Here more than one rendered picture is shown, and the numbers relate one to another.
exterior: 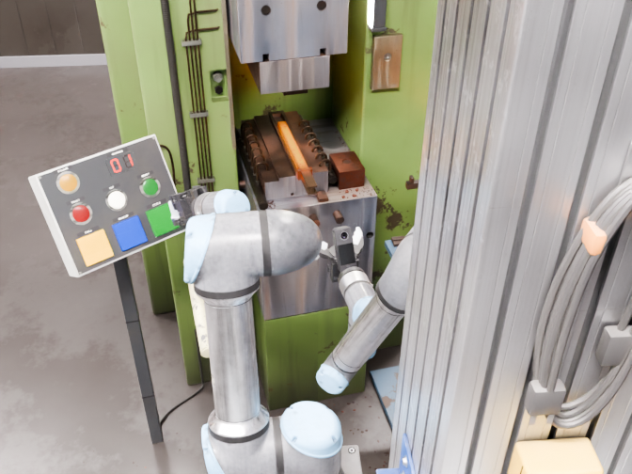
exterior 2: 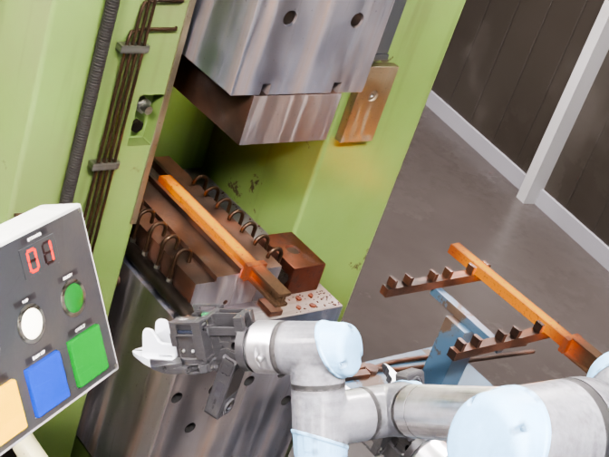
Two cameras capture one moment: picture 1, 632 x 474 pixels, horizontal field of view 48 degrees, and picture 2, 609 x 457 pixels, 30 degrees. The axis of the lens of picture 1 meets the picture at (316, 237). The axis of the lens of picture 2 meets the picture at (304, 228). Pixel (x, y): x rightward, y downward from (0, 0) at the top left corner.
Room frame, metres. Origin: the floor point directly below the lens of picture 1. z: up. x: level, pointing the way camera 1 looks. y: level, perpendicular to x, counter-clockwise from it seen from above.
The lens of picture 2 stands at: (0.27, 0.97, 2.08)
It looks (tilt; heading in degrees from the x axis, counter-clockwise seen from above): 28 degrees down; 327
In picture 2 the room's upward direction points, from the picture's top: 19 degrees clockwise
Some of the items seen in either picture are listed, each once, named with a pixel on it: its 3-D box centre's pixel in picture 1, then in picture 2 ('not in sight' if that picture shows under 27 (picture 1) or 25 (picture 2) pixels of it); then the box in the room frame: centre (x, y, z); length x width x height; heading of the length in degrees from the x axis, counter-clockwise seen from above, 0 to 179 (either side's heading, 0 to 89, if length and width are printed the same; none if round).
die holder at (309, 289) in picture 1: (298, 213); (166, 325); (2.07, 0.06, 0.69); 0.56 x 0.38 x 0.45; 15
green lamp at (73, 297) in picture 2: (150, 186); (73, 297); (1.62, 0.45, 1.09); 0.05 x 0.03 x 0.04; 105
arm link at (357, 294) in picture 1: (365, 308); not in sight; (1.27, -0.12, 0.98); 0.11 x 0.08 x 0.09; 15
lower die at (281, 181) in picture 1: (282, 151); (178, 227); (2.05, 0.11, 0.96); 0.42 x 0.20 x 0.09; 15
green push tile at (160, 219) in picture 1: (162, 219); (85, 355); (1.59, 0.42, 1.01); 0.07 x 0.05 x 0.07; 130
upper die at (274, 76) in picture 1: (278, 47); (225, 63); (2.05, 0.11, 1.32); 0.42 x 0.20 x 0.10; 15
